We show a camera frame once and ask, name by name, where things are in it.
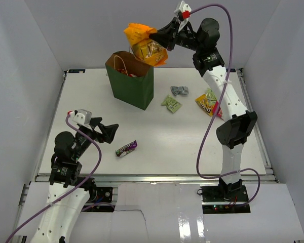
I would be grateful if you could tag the green paper bag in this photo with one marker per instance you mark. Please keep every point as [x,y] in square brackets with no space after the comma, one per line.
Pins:
[137,91]

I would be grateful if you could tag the grey snack packet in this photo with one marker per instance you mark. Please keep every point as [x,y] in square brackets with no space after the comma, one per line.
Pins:
[182,90]

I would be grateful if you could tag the light green snack packet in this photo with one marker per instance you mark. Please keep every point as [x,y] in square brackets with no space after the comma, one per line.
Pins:
[172,104]

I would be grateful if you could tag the pink candy packet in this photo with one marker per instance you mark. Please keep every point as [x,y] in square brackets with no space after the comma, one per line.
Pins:
[219,112]

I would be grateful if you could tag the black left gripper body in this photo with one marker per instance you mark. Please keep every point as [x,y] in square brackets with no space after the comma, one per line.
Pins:
[83,143]

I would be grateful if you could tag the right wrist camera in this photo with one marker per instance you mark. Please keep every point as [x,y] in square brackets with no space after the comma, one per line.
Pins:
[183,10]

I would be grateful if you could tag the red snack bag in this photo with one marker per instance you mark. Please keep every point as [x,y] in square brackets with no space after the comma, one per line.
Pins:
[125,72]

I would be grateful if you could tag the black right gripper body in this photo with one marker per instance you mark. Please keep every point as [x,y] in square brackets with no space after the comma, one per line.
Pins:
[187,39]

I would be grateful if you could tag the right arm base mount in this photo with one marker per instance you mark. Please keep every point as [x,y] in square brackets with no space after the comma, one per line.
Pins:
[224,198]

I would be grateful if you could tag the orange candy bag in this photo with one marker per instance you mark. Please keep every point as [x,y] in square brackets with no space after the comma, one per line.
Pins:
[144,48]

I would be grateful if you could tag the blue label right corner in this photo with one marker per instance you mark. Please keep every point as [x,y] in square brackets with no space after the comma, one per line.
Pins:
[232,70]

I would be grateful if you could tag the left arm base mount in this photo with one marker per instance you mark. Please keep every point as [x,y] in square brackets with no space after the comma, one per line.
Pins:
[104,194]

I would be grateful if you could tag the purple candy wrapper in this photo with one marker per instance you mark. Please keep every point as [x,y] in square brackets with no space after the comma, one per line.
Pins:
[126,149]

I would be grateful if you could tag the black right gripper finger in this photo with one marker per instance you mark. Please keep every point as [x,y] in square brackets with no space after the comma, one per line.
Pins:
[171,28]
[165,38]

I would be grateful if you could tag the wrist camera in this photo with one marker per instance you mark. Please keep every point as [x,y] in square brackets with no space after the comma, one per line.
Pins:
[183,10]
[81,117]

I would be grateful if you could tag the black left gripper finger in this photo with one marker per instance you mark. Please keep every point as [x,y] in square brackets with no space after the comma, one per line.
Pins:
[95,122]
[107,134]

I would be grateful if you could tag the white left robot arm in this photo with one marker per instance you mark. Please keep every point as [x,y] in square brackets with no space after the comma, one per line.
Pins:
[68,191]

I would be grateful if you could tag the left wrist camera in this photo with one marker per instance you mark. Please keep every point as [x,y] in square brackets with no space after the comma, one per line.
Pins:
[81,117]

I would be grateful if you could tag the blue label left corner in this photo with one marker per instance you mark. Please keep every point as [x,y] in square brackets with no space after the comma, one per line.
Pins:
[76,71]

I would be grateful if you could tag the yellow M&M's bag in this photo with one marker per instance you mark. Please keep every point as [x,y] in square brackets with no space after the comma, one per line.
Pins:
[207,103]

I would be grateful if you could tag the blue label corner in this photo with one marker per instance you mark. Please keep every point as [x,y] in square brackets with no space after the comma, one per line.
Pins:
[76,71]
[232,70]

